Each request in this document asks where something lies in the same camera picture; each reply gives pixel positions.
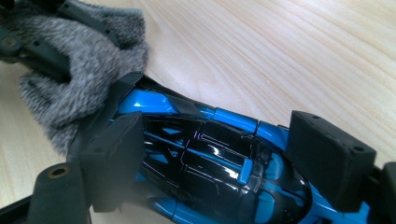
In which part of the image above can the blue and black toy car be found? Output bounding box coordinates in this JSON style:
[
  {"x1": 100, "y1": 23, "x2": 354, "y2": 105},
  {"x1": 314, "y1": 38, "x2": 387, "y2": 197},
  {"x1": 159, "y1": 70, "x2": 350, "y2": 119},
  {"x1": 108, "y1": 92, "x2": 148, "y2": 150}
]
[{"x1": 66, "y1": 72, "x2": 372, "y2": 224}]

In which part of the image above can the grey knitted cloth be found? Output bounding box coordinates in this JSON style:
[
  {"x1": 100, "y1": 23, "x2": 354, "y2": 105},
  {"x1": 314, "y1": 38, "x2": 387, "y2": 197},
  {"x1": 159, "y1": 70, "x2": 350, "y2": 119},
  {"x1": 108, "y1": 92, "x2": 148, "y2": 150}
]
[{"x1": 0, "y1": 0, "x2": 149, "y2": 157}]

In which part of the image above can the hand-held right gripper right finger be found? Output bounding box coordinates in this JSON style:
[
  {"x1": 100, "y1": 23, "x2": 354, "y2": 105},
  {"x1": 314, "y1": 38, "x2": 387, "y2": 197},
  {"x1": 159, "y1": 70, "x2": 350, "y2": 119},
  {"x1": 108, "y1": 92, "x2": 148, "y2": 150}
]
[{"x1": 284, "y1": 109, "x2": 377, "y2": 214}]

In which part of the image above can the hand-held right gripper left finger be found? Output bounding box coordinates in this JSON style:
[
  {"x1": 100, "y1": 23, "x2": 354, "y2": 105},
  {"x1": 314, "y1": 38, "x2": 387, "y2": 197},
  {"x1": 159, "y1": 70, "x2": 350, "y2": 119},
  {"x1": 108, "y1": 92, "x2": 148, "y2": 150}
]
[{"x1": 80, "y1": 111, "x2": 146, "y2": 214}]

